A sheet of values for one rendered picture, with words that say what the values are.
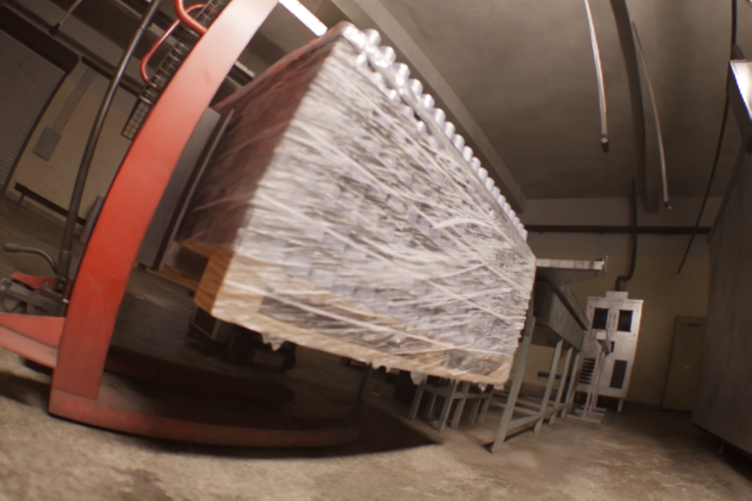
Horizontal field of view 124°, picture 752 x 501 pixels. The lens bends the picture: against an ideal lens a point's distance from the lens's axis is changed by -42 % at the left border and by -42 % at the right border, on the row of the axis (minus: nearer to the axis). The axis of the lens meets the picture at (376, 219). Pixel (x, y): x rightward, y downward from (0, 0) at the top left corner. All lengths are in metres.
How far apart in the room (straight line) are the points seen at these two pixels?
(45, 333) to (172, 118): 0.62
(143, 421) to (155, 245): 0.48
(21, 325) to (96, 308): 0.21
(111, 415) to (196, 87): 0.89
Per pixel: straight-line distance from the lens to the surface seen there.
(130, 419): 1.04
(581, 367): 6.75
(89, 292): 0.91
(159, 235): 0.98
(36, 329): 0.94
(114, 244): 0.90
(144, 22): 1.34
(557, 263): 1.84
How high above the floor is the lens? 0.53
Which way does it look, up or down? 17 degrees up
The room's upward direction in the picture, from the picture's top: 17 degrees clockwise
